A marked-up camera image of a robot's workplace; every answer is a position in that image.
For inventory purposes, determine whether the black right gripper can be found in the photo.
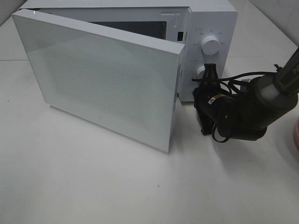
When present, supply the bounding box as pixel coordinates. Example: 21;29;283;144
192;63;234;135

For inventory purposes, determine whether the white microwave door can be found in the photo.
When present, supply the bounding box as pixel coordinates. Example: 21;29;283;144
13;9;185;152

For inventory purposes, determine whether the pink plate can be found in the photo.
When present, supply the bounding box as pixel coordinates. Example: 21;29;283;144
293;119;299;151

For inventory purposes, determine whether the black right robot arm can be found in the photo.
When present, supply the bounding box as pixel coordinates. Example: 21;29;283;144
192;51;299;143

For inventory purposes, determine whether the lower white timer knob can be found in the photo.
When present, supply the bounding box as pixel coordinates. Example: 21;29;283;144
196;66;206;79

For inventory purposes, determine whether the upper white power knob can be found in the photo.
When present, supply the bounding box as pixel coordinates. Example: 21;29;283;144
201;34;220;56

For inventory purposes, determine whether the white microwave oven body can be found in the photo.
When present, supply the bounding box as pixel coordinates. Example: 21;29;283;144
13;0;238;102

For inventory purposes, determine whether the black camera cable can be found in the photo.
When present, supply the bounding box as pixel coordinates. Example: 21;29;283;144
192;72;278;143

